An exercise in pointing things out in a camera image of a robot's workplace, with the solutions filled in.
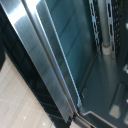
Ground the glass oven door with handle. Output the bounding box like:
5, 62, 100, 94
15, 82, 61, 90
0, 0, 84, 128

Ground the black toaster oven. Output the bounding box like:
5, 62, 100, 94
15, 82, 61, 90
31, 0, 128, 128

